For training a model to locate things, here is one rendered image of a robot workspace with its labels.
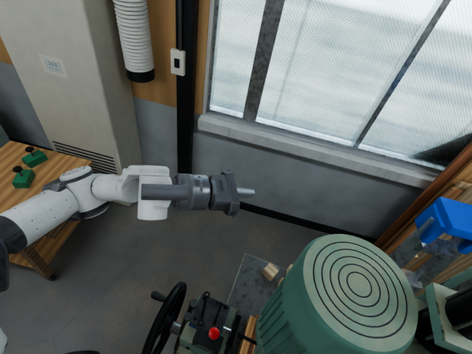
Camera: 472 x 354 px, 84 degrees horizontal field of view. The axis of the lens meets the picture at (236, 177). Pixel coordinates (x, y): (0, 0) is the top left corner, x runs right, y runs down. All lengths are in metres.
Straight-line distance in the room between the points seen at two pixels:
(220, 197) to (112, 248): 1.60
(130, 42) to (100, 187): 0.97
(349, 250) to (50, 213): 0.65
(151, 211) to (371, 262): 0.43
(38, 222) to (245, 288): 0.67
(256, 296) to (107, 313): 1.17
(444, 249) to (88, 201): 1.35
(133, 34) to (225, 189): 1.07
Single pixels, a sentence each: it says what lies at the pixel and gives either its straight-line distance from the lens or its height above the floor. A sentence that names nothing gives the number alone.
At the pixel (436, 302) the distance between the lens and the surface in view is 0.49.
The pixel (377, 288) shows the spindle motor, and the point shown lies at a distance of 0.46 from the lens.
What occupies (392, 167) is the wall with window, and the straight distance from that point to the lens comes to 1.94.
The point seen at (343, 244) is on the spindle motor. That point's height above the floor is 1.50.
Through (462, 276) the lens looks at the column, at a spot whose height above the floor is 1.49.
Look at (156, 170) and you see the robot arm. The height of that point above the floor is 1.42.
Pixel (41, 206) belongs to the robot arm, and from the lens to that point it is 0.76.
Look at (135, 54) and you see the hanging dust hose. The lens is 1.58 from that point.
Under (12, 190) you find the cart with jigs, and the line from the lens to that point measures 1.97.
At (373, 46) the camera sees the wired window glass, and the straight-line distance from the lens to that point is 1.62.
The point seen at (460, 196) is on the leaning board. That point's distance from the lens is 1.84.
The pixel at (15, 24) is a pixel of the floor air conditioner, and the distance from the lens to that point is 1.79.
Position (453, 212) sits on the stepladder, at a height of 1.16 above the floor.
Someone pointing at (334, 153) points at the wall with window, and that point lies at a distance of 1.79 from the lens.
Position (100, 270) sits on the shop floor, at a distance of 2.11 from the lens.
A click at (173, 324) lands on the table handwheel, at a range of 1.06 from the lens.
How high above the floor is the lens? 1.85
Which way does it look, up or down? 46 degrees down
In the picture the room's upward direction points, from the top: 12 degrees clockwise
